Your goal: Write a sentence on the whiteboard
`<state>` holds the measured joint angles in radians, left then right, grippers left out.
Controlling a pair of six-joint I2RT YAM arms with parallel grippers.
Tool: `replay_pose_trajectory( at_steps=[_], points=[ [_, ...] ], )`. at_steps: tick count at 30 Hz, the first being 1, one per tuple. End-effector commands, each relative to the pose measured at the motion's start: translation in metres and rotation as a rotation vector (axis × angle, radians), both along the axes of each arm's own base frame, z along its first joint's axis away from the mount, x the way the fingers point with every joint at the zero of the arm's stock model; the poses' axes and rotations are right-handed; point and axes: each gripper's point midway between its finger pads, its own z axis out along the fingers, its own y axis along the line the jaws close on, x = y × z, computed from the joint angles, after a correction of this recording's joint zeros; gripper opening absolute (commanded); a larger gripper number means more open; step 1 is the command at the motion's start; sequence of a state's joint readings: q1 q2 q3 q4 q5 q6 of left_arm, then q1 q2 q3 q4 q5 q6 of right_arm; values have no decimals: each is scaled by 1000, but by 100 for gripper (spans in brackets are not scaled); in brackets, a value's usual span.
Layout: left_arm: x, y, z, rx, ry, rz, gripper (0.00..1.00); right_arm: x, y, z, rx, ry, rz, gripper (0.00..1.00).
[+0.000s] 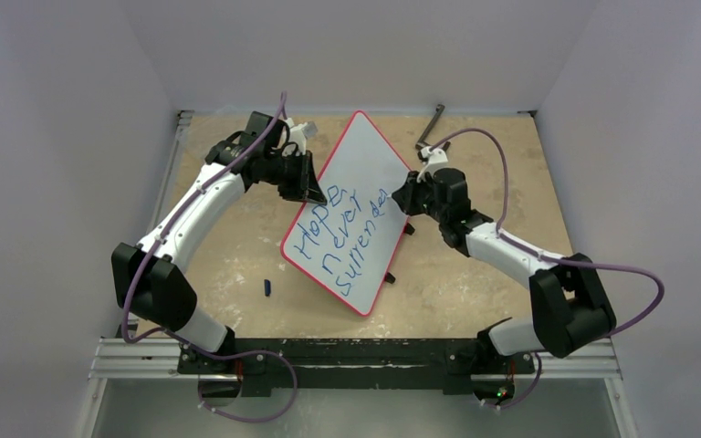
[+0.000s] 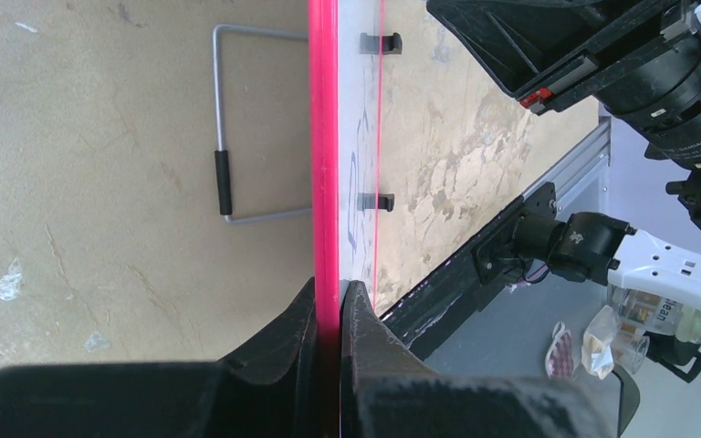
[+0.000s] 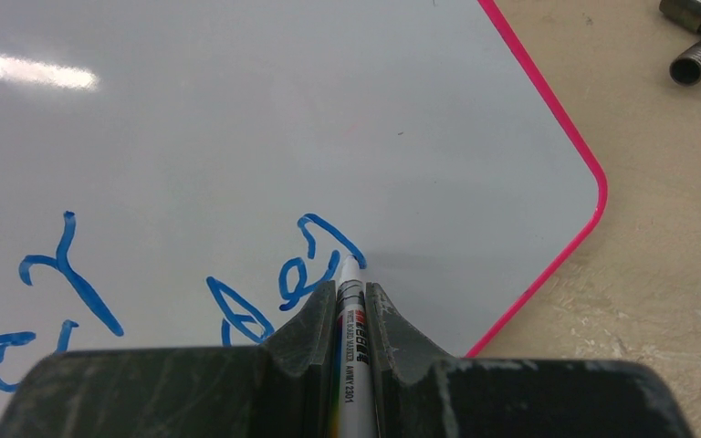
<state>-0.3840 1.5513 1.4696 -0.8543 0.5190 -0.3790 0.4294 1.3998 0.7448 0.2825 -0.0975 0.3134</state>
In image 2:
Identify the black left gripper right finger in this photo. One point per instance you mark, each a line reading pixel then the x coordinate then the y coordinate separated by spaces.
pixel 378 374

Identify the red patterned cloth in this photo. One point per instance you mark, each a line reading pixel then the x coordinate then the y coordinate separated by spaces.
pixel 558 362

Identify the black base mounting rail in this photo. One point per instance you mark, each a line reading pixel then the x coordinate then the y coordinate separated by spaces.
pixel 468 280

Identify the aluminium frame rail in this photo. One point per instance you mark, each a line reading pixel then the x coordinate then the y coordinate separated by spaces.
pixel 581 176

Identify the red-framed whiteboard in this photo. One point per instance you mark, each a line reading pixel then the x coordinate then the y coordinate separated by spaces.
pixel 345 84

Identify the crumpled plastic bag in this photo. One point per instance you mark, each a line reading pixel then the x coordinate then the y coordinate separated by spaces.
pixel 596 347

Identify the clear plastic bottle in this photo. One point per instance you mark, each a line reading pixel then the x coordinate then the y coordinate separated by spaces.
pixel 657 315

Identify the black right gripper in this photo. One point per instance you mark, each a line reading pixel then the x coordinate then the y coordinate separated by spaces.
pixel 552 54

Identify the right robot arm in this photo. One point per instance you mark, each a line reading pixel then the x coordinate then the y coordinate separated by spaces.
pixel 607 251

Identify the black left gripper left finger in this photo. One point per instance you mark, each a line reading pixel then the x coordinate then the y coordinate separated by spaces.
pixel 269 385

